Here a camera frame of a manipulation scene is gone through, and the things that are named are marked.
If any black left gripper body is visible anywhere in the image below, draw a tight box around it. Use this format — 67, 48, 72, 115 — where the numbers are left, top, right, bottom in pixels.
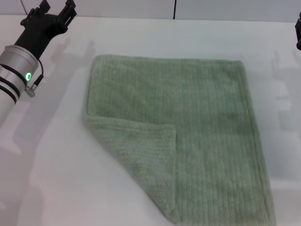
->
14, 12, 71, 62

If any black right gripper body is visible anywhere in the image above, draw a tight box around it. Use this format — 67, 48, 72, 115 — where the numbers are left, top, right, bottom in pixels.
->
294, 20, 301, 51

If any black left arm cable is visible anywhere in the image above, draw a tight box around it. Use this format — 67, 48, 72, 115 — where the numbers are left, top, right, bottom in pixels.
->
23, 60, 46, 97

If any green ribbed towel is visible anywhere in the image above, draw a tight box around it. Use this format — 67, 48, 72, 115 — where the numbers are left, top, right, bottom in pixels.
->
81, 54, 276, 226

